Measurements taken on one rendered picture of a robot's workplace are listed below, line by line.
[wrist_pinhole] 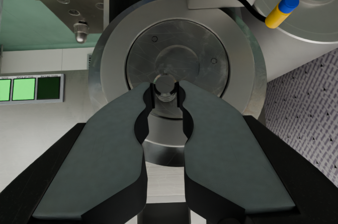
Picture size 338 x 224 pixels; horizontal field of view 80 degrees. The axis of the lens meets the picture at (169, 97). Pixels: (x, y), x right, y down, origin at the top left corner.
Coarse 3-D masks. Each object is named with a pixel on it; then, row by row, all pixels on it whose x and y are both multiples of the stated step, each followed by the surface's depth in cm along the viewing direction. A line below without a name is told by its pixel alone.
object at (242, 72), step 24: (168, 0) 16; (120, 24) 16; (144, 24) 16; (216, 24) 15; (120, 48) 15; (240, 48) 15; (120, 72) 15; (240, 72) 15; (240, 96) 15; (168, 120) 14; (168, 144) 14
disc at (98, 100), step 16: (144, 0) 18; (96, 48) 17; (256, 48) 17; (96, 64) 17; (256, 64) 17; (96, 80) 17; (256, 80) 17; (96, 96) 17; (256, 96) 16; (256, 112) 16; (144, 144) 16; (160, 160) 16; (176, 160) 16
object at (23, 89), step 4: (16, 80) 49; (20, 80) 49; (24, 80) 49; (28, 80) 49; (32, 80) 49; (16, 84) 49; (20, 84) 49; (24, 84) 49; (28, 84) 49; (32, 84) 49; (16, 88) 49; (20, 88) 49; (24, 88) 49; (28, 88) 49; (32, 88) 49; (16, 92) 49; (20, 92) 49; (24, 92) 49; (28, 92) 49; (32, 92) 49; (16, 96) 49; (20, 96) 49; (24, 96) 49; (28, 96) 49; (32, 96) 49
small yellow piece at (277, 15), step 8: (240, 0) 14; (288, 0) 11; (296, 0) 11; (248, 8) 14; (280, 8) 11; (288, 8) 11; (256, 16) 13; (272, 16) 12; (280, 16) 11; (272, 24) 12
